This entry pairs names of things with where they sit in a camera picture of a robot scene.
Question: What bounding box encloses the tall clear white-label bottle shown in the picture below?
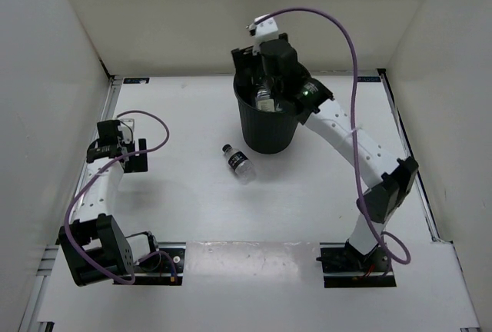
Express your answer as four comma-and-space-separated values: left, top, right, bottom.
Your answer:
254, 85, 275, 112

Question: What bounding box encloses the small black label bottle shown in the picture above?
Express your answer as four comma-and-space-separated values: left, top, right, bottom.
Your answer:
222, 144, 256, 184

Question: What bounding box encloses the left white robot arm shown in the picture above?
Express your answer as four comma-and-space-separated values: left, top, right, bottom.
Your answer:
68, 118, 161, 282

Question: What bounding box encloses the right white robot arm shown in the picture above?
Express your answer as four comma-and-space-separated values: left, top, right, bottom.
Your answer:
231, 38, 418, 271

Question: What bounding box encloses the black ribbed waste bin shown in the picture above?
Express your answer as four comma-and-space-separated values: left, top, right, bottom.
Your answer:
233, 75, 298, 154

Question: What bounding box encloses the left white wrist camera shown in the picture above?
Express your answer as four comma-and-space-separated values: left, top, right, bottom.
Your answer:
118, 118, 135, 144

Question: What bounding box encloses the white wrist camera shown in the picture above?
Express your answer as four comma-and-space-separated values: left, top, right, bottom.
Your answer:
118, 118, 135, 144
247, 14, 279, 55

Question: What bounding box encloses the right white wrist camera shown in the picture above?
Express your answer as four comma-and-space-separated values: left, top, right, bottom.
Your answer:
247, 14, 279, 55

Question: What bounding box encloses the aluminium frame rail left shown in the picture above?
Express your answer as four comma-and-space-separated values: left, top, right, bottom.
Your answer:
61, 76, 123, 228

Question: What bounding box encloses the aluminium frame rail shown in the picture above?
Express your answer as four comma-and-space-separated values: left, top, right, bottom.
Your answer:
18, 245, 58, 332
61, 76, 123, 228

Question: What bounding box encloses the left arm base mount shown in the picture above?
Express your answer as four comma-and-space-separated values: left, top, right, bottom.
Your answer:
132, 242, 186, 287

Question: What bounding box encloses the aluminium frame rail front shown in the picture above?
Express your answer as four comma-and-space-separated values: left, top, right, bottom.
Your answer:
18, 245, 58, 332

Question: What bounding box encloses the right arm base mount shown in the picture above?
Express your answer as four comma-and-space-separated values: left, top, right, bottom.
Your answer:
316, 243, 397, 289

